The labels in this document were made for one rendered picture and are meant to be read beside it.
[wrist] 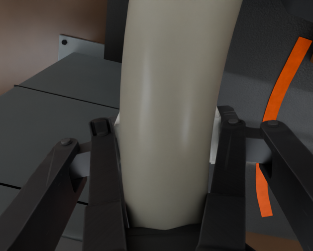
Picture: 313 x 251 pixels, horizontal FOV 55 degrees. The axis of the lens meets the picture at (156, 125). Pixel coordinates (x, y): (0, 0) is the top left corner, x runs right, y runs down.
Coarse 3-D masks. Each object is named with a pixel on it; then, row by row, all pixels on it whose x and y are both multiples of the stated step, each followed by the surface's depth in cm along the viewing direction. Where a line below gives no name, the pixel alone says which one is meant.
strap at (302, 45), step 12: (300, 48) 99; (288, 60) 101; (300, 60) 101; (288, 72) 103; (276, 84) 105; (288, 84) 105; (276, 96) 107; (276, 108) 109; (264, 120) 111; (264, 180) 122; (264, 192) 125; (264, 204) 128; (264, 216) 130
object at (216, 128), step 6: (216, 108) 17; (216, 114) 16; (216, 120) 16; (216, 126) 16; (216, 132) 16; (216, 138) 16; (216, 144) 17; (210, 150) 17; (216, 150) 17; (210, 156) 17; (210, 162) 17
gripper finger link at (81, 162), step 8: (112, 120) 19; (80, 144) 17; (88, 144) 16; (80, 152) 16; (88, 152) 16; (80, 160) 16; (88, 160) 16; (72, 168) 16; (80, 168) 16; (88, 168) 16; (72, 176) 16; (80, 176) 16
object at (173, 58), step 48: (144, 0) 7; (192, 0) 7; (240, 0) 8; (144, 48) 8; (192, 48) 7; (144, 96) 8; (192, 96) 8; (144, 144) 9; (192, 144) 9; (144, 192) 9; (192, 192) 9
